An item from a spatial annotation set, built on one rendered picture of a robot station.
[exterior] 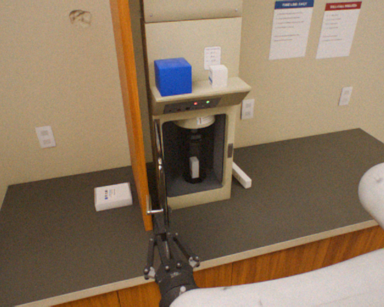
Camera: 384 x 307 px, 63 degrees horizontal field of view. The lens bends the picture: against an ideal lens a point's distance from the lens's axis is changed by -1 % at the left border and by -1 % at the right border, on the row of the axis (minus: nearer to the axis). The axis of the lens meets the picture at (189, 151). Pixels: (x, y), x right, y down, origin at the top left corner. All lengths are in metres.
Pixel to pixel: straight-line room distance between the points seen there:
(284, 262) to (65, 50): 1.29
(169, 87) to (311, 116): 1.20
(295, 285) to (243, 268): 0.88
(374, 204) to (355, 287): 0.22
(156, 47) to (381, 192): 0.74
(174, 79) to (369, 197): 0.61
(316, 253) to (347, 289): 1.02
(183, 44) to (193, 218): 0.70
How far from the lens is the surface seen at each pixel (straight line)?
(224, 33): 1.11
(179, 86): 1.00
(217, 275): 1.36
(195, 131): 1.31
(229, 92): 1.05
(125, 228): 1.35
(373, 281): 0.55
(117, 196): 1.45
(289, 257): 1.46
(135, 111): 1.02
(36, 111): 1.60
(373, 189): 0.70
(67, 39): 1.48
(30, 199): 1.64
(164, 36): 1.06
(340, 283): 0.53
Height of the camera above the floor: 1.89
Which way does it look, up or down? 32 degrees down
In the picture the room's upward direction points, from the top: 1 degrees counter-clockwise
